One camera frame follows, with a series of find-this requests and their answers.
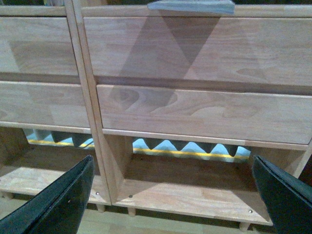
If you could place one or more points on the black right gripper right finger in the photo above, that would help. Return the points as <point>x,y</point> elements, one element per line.
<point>288,200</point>

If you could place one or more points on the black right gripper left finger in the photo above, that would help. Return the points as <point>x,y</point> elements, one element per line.
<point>57,209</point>

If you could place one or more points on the left wooden shelf cabinet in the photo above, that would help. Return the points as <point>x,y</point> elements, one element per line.
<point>34,155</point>

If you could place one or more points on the wooden shelf cabinet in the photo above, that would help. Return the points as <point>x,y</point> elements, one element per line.
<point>34,155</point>
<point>193,186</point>

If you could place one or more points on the middle wooden shelf cabinet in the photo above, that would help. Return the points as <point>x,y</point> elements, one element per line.
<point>193,186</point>

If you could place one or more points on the grey book lying on shelf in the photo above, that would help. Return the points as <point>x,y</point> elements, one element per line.
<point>207,6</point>

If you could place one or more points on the lower wooden drawer left cabinet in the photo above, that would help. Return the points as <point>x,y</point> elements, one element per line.
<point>43,103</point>

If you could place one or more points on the wooden drawer cabinet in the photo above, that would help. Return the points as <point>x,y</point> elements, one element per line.
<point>36,45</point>
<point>244,116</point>
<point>258,50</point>
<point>43,103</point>

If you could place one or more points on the lower wooden drawer middle cabinet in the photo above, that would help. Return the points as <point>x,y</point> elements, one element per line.
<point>244,116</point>

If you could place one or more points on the upper wooden drawer middle cabinet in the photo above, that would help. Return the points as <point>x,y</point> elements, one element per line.
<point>258,50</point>

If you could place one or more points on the upper wooden drawer left cabinet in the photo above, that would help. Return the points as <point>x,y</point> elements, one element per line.
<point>36,45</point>

